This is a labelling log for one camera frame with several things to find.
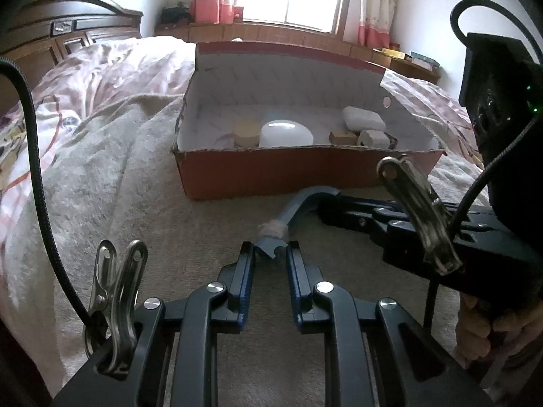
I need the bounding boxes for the blue plastic hook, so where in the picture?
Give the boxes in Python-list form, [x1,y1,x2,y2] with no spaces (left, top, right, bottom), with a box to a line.
[257,185,342,260]

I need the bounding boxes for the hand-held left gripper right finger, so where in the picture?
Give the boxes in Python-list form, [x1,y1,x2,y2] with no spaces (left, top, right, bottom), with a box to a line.
[286,241,495,407]

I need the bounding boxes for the white plug charger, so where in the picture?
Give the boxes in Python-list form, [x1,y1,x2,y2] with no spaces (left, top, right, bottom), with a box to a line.
[357,129,391,149]

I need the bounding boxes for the wooden puzzle piece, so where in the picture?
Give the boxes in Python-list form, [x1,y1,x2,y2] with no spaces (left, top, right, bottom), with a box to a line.
[329,129,359,146]

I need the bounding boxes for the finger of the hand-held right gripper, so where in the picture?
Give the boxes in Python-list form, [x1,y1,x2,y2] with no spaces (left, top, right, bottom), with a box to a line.
[339,193,425,222]
[316,195,429,264]

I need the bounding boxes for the round wooden block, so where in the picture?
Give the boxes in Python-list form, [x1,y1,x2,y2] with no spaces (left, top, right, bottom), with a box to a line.
[232,119,260,148]

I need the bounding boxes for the dark wooden headboard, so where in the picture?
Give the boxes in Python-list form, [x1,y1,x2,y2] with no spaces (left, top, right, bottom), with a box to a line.
[0,0,144,94]

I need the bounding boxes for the red cardboard box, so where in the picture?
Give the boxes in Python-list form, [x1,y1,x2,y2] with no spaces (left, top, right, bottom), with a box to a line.
[172,41,447,201]

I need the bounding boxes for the pink printed blanket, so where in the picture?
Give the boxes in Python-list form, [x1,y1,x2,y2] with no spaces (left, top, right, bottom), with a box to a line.
[0,36,484,391]

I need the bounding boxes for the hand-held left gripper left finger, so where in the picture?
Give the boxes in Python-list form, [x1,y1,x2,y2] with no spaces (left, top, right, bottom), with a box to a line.
[51,241,257,407]

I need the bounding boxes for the metal spring clip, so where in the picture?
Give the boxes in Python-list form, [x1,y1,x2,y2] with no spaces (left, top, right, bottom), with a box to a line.
[377,155,465,274]
[84,239,148,376]

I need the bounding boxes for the white terry towel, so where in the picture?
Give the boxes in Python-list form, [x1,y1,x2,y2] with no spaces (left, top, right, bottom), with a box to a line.
[0,93,488,407]

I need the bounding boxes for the person's right hand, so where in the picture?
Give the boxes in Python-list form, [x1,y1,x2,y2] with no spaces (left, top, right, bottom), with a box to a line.
[457,294,543,367]

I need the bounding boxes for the white plastic case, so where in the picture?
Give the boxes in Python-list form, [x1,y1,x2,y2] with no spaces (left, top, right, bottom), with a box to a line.
[342,106,387,133]

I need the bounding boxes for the books on window ledge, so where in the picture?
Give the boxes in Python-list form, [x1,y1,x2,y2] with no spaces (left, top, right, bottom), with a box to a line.
[409,51,442,69]

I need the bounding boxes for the dark bag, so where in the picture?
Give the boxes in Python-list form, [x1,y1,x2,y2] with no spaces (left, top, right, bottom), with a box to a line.
[160,4,191,25]

